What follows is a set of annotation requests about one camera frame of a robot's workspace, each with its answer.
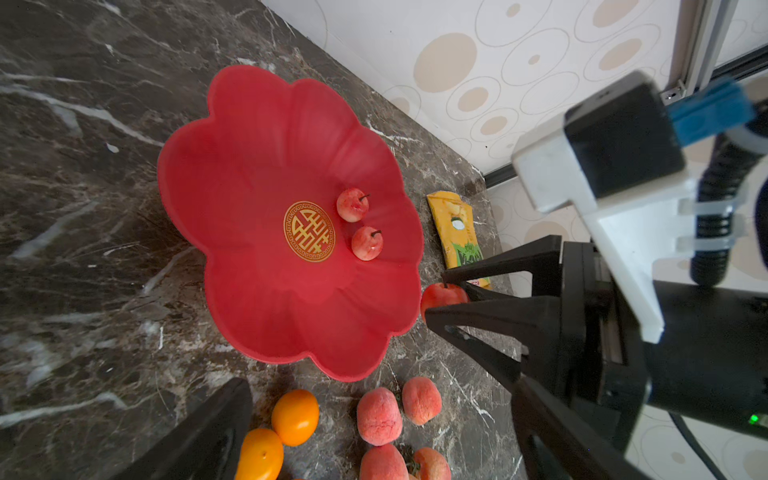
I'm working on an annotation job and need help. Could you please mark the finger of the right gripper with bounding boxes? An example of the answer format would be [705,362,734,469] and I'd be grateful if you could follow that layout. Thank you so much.
[442,235,562,298]
[426,296,561,392]

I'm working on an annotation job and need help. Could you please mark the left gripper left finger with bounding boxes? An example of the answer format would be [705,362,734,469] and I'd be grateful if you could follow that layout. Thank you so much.
[114,378,253,479]

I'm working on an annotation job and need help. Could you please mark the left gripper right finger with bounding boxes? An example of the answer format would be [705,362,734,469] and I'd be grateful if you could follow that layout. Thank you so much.
[511,377,646,479]

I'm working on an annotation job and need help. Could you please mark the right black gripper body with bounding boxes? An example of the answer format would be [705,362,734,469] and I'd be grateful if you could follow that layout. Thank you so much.
[557,242,650,414]

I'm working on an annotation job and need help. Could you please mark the small red apple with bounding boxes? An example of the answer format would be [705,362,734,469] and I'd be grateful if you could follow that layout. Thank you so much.
[351,226,383,261]
[420,283,470,321]
[336,188,370,223]

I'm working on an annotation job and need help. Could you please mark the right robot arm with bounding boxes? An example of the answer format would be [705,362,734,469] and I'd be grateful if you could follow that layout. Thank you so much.
[426,98,767,479]

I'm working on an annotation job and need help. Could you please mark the red flower-shaped fruit bowl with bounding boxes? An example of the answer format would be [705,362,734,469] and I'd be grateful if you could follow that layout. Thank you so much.
[158,66,424,382]

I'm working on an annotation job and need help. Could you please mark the orange top left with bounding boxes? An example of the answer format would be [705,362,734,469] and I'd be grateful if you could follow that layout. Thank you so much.
[235,428,284,480]

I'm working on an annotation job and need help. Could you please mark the orange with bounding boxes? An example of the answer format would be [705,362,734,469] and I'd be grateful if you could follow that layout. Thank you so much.
[235,428,284,480]
[271,389,319,447]

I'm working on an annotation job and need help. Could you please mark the orange top right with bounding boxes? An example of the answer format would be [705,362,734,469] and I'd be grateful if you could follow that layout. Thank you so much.
[271,389,319,447]

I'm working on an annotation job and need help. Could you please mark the yellow green snack bag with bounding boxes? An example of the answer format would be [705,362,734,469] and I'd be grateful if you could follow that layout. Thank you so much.
[427,191,483,269]

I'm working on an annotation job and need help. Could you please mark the pink peach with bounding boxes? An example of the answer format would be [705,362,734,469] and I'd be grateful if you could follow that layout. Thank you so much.
[357,387,403,446]
[359,444,410,480]
[412,447,452,480]
[402,377,442,426]

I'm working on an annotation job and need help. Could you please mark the pink peach lower right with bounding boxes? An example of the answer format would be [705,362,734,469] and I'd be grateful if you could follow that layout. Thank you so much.
[412,447,452,480]

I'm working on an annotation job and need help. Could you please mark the pink peach top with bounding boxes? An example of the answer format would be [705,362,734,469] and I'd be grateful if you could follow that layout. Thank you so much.
[357,387,403,446]

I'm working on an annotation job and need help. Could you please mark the pink peach centre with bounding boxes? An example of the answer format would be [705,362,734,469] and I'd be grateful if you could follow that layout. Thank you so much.
[359,444,410,480]

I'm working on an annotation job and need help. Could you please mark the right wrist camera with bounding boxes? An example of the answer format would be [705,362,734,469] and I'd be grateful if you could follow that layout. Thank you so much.
[511,71,767,343]

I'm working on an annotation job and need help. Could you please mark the horizontal aluminium rail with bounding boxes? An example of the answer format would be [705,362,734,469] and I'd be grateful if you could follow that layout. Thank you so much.
[661,0,738,106]

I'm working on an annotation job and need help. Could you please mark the right black corner post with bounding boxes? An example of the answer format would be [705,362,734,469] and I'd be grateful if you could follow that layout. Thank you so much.
[482,41,768,190]

